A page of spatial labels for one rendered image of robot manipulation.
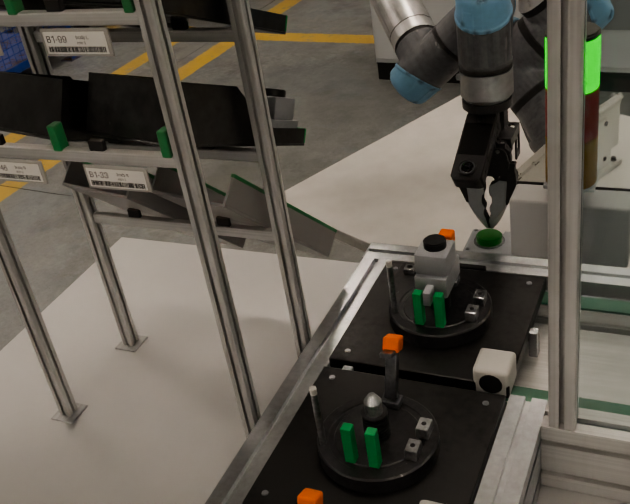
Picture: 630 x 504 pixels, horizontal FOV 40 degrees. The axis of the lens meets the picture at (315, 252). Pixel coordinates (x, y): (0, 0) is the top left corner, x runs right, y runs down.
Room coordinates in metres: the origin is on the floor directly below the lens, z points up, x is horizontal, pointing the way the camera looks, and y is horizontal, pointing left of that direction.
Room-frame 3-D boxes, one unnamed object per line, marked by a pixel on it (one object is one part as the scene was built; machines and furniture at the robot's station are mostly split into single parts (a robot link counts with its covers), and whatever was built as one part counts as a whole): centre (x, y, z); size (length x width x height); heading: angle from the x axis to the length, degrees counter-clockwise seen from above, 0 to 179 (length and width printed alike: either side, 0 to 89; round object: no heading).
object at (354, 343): (0.95, -0.16, 0.96); 0.24 x 0.24 x 0.02; 62
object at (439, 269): (0.94, -0.15, 1.06); 0.08 x 0.04 x 0.07; 152
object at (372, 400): (0.72, -0.03, 1.01); 0.24 x 0.24 x 0.13; 62
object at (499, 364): (0.82, -0.20, 0.97); 0.05 x 0.05 x 0.04; 62
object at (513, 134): (1.16, -0.29, 1.13); 0.09 x 0.08 x 0.12; 152
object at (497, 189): (1.15, -0.30, 1.03); 0.06 x 0.03 x 0.09; 152
